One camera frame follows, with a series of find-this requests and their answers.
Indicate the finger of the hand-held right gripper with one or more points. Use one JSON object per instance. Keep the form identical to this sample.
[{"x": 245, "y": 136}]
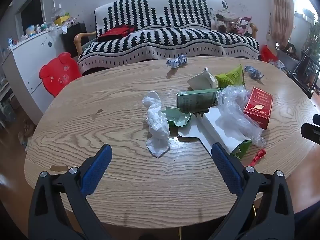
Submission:
[
  {"x": 311, "y": 133},
  {"x": 317, "y": 118}
]

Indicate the black-white striped sofa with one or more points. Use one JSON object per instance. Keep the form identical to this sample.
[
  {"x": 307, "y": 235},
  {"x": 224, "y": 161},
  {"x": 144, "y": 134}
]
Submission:
[{"x": 175, "y": 37}]

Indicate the clear plastic wrap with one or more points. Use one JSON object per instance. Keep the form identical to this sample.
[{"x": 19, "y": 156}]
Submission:
[{"x": 235, "y": 105}]

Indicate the red pig-shaped chair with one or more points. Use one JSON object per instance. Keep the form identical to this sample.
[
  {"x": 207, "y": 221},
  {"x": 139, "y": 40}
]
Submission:
[{"x": 58, "y": 75}]

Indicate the torn green box piece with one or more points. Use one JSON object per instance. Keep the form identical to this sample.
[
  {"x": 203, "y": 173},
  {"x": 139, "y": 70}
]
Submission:
[{"x": 177, "y": 117}]

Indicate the yellow box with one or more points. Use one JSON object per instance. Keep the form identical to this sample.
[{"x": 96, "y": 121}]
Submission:
[{"x": 61, "y": 20}]

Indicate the green cardboard box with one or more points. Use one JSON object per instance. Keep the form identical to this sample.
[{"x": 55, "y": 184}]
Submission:
[{"x": 195, "y": 100}]

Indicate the red cigarette box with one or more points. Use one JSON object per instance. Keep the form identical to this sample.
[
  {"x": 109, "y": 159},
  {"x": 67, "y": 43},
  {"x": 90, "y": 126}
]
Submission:
[{"x": 258, "y": 105}]

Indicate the crushed white paper cup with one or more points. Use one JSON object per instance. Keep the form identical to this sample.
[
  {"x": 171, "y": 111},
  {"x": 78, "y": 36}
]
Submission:
[{"x": 200, "y": 81}]

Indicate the person's leg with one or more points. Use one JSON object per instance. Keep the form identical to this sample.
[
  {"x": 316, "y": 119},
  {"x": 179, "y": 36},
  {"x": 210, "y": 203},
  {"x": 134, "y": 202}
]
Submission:
[{"x": 307, "y": 220}]

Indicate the patterned curtain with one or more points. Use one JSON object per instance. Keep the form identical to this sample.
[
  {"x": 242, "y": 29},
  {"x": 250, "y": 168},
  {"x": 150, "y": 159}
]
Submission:
[{"x": 282, "y": 12}]

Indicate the red cushion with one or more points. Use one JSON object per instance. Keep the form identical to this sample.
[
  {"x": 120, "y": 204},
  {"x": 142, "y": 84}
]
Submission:
[{"x": 116, "y": 32}]

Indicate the green potted plant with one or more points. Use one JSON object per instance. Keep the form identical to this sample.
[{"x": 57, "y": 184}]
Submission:
[{"x": 313, "y": 40}]

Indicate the white cabinet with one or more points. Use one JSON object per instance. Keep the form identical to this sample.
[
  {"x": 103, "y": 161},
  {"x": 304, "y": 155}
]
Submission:
[{"x": 27, "y": 62}]

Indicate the red bag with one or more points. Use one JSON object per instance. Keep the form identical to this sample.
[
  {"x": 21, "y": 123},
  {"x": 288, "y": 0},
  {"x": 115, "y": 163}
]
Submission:
[{"x": 267, "y": 53}]

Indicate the lime green wrapper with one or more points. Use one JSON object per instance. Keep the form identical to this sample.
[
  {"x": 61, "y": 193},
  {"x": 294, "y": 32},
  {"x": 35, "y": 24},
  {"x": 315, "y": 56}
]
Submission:
[{"x": 230, "y": 78}]

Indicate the crumpled white tissue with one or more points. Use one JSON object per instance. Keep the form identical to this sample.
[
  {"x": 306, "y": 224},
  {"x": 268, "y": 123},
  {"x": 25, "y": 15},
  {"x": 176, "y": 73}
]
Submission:
[{"x": 156, "y": 120}]

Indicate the blue-white crumpled paper ball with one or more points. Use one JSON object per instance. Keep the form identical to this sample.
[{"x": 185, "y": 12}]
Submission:
[
  {"x": 176, "y": 62},
  {"x": 253, "y": 72}
]

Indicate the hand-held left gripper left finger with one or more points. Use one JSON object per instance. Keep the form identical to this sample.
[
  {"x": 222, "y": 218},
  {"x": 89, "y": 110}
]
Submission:
[{"x": 96, "y": 171}]

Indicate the black plant stand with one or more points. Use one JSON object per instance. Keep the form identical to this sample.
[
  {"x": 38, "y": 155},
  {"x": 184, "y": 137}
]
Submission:
[{"x": 306, "y": 67}]

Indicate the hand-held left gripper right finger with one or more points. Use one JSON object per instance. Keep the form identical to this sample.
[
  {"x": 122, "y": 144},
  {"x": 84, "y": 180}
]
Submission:
[{"x": 226, "y": 171}]

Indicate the red ribbon strip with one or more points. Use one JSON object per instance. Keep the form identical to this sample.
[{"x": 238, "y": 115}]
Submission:
[{"x": 260, "y": 154}]

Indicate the pink pillow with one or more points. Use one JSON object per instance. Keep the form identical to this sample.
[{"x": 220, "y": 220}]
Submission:
[{"x": 243, "y": 25}]

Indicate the beige plush toy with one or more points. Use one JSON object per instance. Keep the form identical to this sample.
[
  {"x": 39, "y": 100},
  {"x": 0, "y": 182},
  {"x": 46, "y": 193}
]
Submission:
[{"x": 222, "y": 20}]

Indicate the opened white carton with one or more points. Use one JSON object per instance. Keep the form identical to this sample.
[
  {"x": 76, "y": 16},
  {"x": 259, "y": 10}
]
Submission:
[{"x": 220, "y": 132}]

